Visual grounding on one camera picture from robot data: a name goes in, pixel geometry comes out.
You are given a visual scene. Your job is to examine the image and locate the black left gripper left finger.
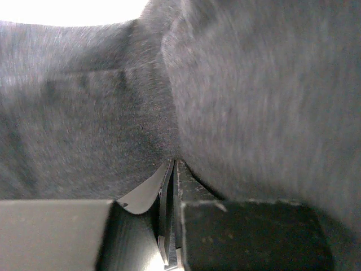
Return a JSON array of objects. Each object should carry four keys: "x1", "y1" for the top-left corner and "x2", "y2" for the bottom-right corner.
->
[{"x1": 1, "y1": 160, "x2": 174, "y2": 270}]

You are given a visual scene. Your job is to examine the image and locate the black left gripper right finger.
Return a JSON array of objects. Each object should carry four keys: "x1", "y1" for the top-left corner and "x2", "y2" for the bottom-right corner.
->
[{"x1": 174, "y1": 160, "x2": 334, "y2": 270}]

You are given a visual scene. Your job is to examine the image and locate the black denim trousers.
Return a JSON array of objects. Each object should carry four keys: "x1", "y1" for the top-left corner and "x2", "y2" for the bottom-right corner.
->
[{"x1": 1, "y1": 1, "x2": 360, "y2": 270}]

